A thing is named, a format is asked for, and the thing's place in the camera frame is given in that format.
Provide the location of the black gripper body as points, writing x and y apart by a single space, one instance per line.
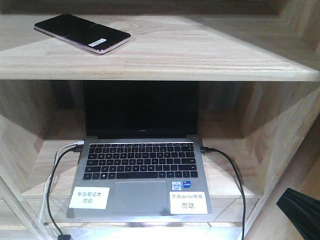
303 211

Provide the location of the black smartphone with label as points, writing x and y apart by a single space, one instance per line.
83 33

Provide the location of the light wooden shelf unit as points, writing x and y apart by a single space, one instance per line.
259 63

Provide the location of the silver laptop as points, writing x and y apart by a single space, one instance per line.
141 158

